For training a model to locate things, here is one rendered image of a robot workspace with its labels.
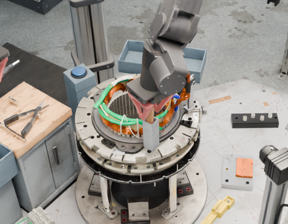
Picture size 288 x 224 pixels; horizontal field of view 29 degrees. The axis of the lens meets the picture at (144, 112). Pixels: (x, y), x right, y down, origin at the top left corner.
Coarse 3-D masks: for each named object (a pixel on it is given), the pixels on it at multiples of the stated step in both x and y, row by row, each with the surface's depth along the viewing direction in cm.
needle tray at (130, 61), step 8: (128, 40) 172; (136, 40) 171; (128, 48) 174; (136, 48) 173; (184, 48) 168; (192, 48) 168; (120, 56) 166; (128, 56) 172; (136, 56) 172; (184, 56) 170; (192, 56) 170; (200, 56) 169; (120, 64) 165; (128, 64) 164; (136, 64) 164; (192, 64) 168; (200, 64) 168; (128, 72) 167; (136, 72) 166; (192, 72) 160; (200, 72) 160; (200, 80) 163
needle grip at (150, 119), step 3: (153, 108) 126; (150, 111) 126; (153, 111) 127; (150, 114) 127; (153, 114) 127; (147, 117) 128; (150, 117) 128; (153, 117) 128; (147, 120) 129; (150, 120) 128; (153, 120) 129; (150, 123) 129
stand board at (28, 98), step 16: (16, 96) 154; (32, 96) 154; (48, 96) 154; (0, 112) 150; (16, 112) 150; (48, 112) 149; (64, 112) 149; (0, 128) 146; (16, 128) 145; (32, 128) 145; (48, 128) 146; (16, 144) 141; (32, 144) 143
